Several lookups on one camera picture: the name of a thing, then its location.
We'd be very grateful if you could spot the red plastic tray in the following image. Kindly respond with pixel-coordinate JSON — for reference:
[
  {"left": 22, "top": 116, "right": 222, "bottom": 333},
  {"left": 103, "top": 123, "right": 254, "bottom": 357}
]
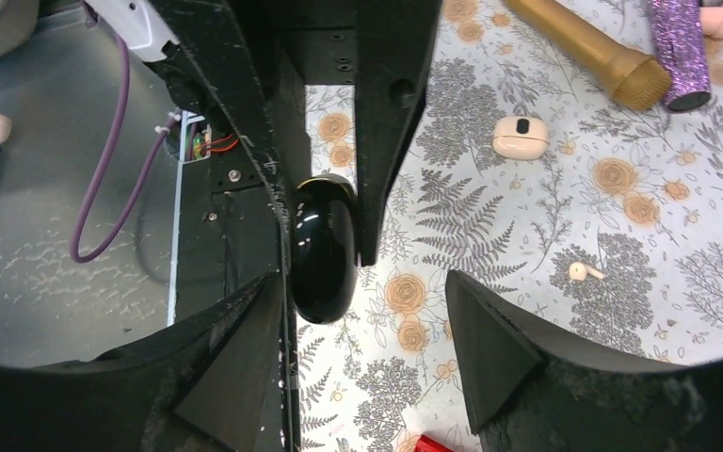
[{"left": 412, "top": 433, "right": 481, "bottom": 452}]

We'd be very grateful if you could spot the gold toy microphone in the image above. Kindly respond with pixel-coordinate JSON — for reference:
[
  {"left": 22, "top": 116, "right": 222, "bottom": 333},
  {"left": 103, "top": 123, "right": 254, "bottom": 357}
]
[{"left": 505, "top": 0, "right": 672, "bottom": 111}]

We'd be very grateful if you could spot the beige earbud on mat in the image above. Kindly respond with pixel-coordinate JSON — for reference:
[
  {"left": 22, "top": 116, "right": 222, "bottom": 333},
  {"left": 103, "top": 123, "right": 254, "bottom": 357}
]
[{"left": 569, "top": 262, "right": 605, "bottom": 282}]

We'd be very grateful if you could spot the black glossy earbud charging case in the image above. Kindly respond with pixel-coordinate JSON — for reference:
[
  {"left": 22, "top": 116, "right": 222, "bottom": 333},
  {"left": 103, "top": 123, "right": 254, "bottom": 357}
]
[{"left": 290, "top": 173, "right": 359, "bottom": 325}]

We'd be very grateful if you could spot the purple glitter toy microphone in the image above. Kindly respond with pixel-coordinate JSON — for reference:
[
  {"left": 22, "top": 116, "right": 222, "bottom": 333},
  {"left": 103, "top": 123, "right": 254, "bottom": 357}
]
[{"left": 647, "top": 0, "right": 712, "bottom": 113}]

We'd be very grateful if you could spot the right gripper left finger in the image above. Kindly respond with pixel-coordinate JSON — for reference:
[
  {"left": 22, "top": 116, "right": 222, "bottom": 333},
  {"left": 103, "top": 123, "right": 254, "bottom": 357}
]
[{"left": 0, "top": 273, "right": 283, "bottom": 451}]

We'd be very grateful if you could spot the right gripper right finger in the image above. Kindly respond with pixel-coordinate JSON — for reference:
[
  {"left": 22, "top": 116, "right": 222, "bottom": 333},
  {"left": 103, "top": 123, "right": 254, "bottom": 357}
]
[{"left": 445, "top": 270, "right": 723, "bottom": 451}]

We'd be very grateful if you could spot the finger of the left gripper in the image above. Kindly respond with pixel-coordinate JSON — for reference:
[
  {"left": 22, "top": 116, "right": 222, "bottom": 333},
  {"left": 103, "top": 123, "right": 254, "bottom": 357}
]
[
  {"left": 354, "top": 1, "right": 442, "bottom": 266},
  {"left": 153, "top": 1, "right": 311, "bottom": 218}
]

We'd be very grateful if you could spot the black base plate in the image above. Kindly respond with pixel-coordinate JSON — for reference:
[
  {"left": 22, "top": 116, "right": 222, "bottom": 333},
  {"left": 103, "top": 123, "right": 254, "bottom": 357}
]
[{"left": 167, "top": 151, "right": 300, "bottom": 451}]

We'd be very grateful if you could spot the floral patterned table mat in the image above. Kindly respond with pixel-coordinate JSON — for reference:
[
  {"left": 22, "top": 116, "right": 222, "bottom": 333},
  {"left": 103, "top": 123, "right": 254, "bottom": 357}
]
[{"left": 297, "top": 1, "right": 723, "bottom": 451}]

